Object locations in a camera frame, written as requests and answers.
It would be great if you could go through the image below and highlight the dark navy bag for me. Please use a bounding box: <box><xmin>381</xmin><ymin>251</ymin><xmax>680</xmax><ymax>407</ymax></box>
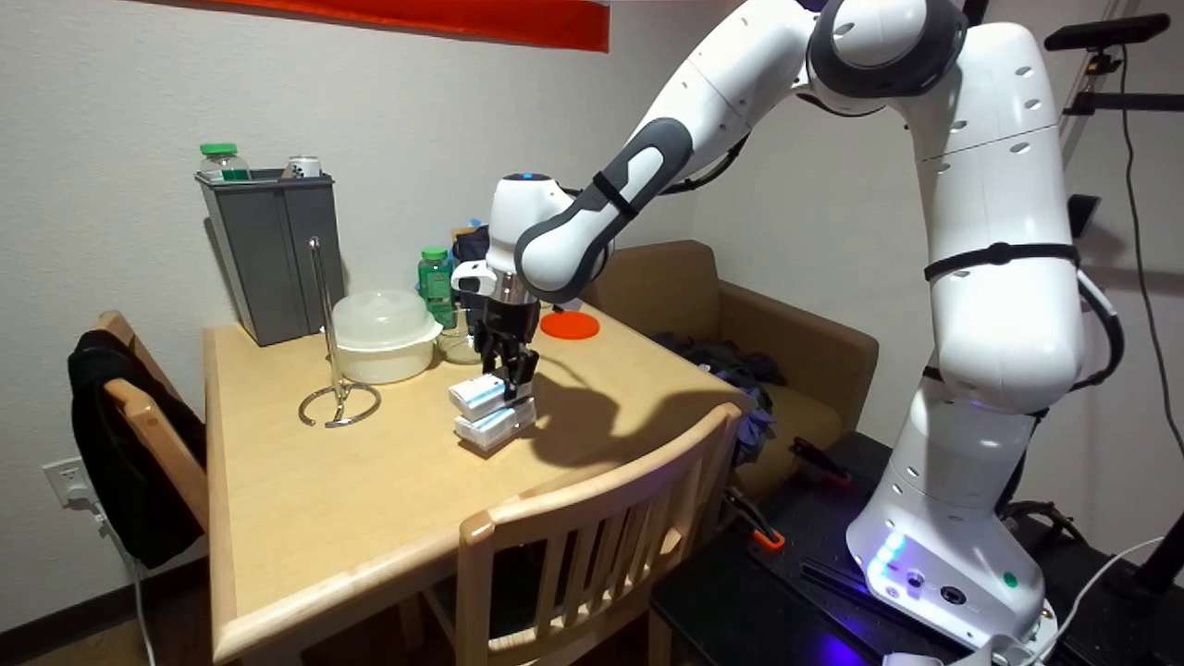
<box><xmin>449</xmin><ymin>219</ymin><xmax>497</xmax><ymax>268</ymax></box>

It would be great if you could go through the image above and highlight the grey plastic bin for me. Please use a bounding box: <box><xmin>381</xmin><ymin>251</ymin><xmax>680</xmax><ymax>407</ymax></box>
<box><xmin>192</xmin><ymin>165</ymin><xmax>349</xmax><ymax>350</ymax></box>

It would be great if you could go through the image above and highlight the wooden chair with jacket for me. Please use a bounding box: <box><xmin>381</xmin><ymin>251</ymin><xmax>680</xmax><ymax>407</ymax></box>
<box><xmin>91</xmin><ymin>308</ymin><xmax>213</xmax><ymax>571</ymax></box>

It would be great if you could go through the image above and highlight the brown armchair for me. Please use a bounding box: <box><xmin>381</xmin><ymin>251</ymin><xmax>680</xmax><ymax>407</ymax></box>
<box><xmin>569</xmin><ymin>236</ymin><xmax>881</xmax><ymax>494</ymax></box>

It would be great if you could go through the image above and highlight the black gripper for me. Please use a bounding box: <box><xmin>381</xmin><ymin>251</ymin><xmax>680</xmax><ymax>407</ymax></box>
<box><xmin>461</xmin><ymin>293</ymin><xmax>543</xmax><ymax>404</ymax></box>

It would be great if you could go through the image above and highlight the white power cable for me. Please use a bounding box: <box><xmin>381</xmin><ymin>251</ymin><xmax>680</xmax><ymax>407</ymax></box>
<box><xmin>84</xmin><ymin>490</ymin><xmax>159</xmax><ymax>666</ymax></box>

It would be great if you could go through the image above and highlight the black camera stand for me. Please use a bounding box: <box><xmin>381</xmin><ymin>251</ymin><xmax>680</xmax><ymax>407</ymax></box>
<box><xmin>1040</xmin><ymin>11</ymin><xmax>1184</xmax><ymax>595</ymax></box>

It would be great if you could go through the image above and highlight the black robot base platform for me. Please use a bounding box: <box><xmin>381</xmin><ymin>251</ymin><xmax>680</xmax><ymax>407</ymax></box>
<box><xmin>645</xmin><ymin>430</ymin><xmax>1184</xmax><ymax>666</ymax></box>

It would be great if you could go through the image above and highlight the metal wire holder stand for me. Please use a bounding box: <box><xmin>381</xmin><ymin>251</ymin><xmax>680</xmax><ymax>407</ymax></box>
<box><xmin>292</xmin><ymin>234</ymin><xmax>384</xmax><ymax>432</ymax></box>

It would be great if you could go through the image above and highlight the white lidded plastic bowl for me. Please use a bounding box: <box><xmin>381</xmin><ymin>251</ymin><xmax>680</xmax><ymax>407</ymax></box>
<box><xmin>323</xmin><ymin>289</ymin><xmax>443</xmax><ymax>389</ymax></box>

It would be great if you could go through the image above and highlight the white wall outlet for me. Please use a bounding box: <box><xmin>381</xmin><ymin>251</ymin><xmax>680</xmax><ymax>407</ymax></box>
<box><xmin>39</xmin><ymin>456</ymin><xmax>105</xmax><ymax>515</ymax></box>

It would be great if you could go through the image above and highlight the purple cloth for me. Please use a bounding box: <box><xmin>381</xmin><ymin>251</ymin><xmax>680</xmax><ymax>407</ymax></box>
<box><xmin>733</xmin><ymin>398</ymin><xmax>782</xmax><ymax>464</ymax></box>

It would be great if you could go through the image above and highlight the wooden slat-back chair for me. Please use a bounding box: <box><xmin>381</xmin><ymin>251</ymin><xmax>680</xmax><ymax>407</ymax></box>
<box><xmin>418</xmin><ymin>398</ymin><xmax>750</xmax><ymax>666</ymax></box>

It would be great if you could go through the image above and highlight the wrist-mounted camera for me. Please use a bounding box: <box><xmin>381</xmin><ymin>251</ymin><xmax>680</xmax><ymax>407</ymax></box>
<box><xmin>449</xmin><ymin>259</ymin><xmax>497</xmax><ymax>300</ymax></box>

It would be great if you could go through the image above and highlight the red wall banner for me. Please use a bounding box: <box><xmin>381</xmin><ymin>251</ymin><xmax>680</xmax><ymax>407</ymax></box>
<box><xmin>132</xmin><ymin>0</ymin><xmax>613</xmax><ymax>56</ymax></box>

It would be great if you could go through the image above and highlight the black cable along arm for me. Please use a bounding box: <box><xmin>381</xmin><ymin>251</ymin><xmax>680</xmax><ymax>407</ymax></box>
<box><xmin>920</xmin><ymin>239</ymin><xmax>1124</xmax><ymax>392</ymax></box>

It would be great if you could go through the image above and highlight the black clothes pile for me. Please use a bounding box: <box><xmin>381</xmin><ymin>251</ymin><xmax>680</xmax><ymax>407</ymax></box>
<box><xmin>659</xmin><ymin>326</ymin><xmax>791</xmax><ymax>398</ymax></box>

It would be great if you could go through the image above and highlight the clear glass bowl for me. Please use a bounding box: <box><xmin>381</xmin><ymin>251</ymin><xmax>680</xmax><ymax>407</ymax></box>
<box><xmin>435</xmin><ymin>308</ymin><xmax>480</xmax><ymax>367</ymax></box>

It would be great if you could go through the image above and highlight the green-lidded jar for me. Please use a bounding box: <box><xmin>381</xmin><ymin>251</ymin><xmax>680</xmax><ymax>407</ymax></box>
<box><xmin>195</xmin><ymin>140</ymin><xmax>245</xmax><ymax>185</ymax></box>

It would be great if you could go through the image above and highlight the orange round lid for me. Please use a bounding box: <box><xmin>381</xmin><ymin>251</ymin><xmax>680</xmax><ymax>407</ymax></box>
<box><xmin>538</xmin><ymin>308</ymin><xmax>604</xmax><ymax>345</ymax></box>

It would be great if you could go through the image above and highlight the green plastic bottle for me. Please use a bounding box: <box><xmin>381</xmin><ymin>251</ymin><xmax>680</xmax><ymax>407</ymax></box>
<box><xmin>414</xmin><ymin>245</ymin><xmax>460</xmax><ymax>333</ymax></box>

